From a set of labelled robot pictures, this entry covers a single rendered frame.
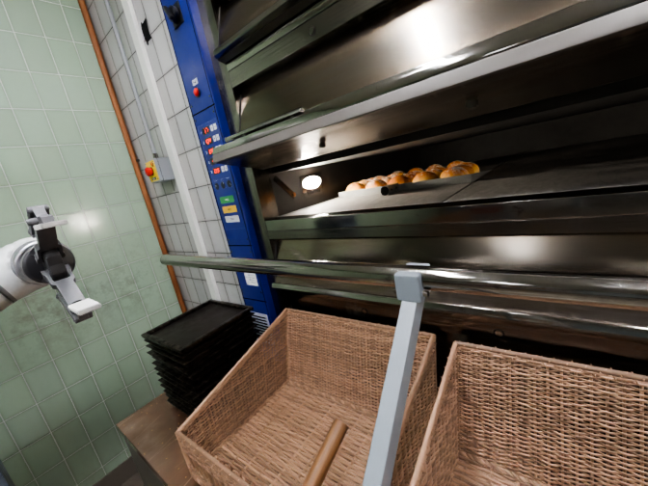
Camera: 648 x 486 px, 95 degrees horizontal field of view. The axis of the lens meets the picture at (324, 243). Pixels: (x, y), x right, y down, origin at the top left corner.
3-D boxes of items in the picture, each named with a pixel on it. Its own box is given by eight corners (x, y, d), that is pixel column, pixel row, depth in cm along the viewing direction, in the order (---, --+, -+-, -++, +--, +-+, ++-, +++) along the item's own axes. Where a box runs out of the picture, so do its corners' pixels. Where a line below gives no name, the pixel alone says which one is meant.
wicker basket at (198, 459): (301, 368, 118) (285, 305, 112) (449, 418, 83) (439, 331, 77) (187, 477, 81) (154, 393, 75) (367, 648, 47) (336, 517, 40)
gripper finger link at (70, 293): (40, 269, 52) (41, 274, 53) (67, 313, 49) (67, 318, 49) (67, 261, 55) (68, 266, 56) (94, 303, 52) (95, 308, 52)
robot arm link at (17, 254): (77, 273, 66) (84, 275, 62) (21, 290, 59) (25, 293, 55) (61, 233, 64) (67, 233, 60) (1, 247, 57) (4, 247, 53)
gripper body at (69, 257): (62, 235, 60) (73, 235, 54) (78, 275, 62) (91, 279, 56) (11, 248, 54) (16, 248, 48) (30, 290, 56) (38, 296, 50)
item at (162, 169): (166, 181, 144) (159, 160, 142) (175, 178, 138) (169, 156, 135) (150, 183, 138) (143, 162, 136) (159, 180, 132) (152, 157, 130)
